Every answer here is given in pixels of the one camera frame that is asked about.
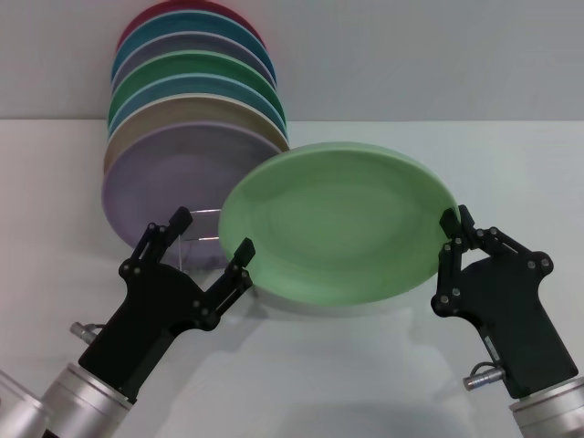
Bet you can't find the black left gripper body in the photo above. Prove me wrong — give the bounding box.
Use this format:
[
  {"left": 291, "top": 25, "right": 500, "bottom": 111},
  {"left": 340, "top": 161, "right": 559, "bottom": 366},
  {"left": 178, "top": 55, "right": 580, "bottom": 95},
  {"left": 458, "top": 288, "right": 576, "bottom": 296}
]
[{"left": 78, "top": 255, "right": 221, "bottom": 405}]

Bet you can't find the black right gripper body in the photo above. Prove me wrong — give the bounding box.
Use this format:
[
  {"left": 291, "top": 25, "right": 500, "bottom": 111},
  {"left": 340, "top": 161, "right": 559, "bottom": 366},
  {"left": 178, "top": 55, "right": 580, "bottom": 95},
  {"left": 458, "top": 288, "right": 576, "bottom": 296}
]
[{"left": 432, "top": 254, "right": 579, "bottom": 399}]

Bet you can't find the light green plate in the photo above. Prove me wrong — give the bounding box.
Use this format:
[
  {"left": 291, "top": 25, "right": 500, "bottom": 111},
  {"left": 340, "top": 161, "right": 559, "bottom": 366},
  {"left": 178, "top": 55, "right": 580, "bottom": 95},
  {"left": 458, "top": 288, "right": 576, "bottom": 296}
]
[{"left": 218, "top": 141, "right": 459, "bottom": 308}]

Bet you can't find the lilac plate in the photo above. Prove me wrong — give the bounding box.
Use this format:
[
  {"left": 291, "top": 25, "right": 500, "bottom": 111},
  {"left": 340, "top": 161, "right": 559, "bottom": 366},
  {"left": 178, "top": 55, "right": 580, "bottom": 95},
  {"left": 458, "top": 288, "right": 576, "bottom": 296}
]
[{"left": 100, "top": 120, "right": 287, "bottom": 271}]

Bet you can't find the beige plate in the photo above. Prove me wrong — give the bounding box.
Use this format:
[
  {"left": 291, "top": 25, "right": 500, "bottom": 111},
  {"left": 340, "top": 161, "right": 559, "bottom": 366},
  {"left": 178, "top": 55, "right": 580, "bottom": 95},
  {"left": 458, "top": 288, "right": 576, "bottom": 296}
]
[{"left": 103, "top": 93, "right": 291, "bottom": 175}]

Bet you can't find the light blue plate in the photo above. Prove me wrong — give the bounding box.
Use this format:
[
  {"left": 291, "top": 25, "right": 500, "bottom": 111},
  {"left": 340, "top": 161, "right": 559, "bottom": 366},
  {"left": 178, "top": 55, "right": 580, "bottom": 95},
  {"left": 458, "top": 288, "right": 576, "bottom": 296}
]
[{"left": 107, "top": 72, "right": 289, "bottom": 139}]

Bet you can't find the dark green plate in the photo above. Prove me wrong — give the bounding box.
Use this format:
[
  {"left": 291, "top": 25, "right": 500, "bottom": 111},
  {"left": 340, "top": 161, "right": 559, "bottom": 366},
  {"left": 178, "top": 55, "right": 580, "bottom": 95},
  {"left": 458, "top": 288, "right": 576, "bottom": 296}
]
[{"left": 109, "top": 50, "right": 287, "bottom": 127}]

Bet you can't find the grey lavender plate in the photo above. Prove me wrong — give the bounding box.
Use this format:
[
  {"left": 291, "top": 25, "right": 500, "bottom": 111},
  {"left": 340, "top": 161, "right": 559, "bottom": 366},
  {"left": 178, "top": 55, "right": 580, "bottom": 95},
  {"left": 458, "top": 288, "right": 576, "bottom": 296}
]
[{"left": 110, "top": 31, "right": 278, "bottom": 89}]

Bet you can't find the teal blue plate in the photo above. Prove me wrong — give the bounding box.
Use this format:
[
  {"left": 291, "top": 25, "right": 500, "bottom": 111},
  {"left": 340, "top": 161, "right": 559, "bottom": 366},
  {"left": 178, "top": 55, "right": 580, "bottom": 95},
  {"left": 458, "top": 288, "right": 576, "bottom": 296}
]
[{"left": 111, "top": 11, "right": 278, "bottom": 86}]

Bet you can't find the crimson plate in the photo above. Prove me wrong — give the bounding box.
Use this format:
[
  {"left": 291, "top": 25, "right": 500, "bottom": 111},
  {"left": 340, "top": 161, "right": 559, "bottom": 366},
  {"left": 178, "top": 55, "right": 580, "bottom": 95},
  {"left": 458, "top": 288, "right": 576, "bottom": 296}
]
[{"left": 115, "top": 0, "right": 266, "bottom": 52}]

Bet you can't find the right arm metal cable connector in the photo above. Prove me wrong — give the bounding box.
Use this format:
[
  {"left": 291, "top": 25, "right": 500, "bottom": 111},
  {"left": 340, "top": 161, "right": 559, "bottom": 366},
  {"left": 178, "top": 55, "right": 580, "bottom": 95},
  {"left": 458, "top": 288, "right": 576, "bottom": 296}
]
[{"left": 462, "top": 361, "right": 506, "bottom": 391}]

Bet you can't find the arm metal cable connector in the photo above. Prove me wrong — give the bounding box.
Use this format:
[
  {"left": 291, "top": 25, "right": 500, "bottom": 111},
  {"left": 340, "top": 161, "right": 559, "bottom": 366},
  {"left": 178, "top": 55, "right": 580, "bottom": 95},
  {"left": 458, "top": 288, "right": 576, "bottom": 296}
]
[
  {"left": 69, "top": 320, "right": 105, "bottom": 342},
  {"left": 462, "top": 361, "right": 506, "bottom": 391}
]

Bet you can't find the left arm metal cable connector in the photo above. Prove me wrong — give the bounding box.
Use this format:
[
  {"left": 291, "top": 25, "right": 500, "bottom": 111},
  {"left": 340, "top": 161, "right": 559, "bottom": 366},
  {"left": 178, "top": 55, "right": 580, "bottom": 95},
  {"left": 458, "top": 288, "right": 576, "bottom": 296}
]
[{"left": 69, "top": 320, "right": 105, "bottom": 342}]

